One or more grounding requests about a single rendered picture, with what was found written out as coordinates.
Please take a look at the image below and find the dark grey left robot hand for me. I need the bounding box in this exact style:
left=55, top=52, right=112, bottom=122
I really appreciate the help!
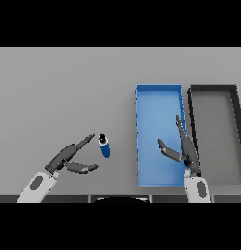
left=44, top=132, right=100, bottom=176

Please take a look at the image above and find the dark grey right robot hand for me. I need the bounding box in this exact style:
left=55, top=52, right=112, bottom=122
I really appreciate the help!
left=156, top=114, right=202, bottom=178

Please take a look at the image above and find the dark grey bin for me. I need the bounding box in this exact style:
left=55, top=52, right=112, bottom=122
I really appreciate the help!
left=186, top=84, right=241, bottom=186

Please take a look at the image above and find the blue bin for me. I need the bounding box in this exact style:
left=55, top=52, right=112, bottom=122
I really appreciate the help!
left=134, top=83, right=188, bottom=188

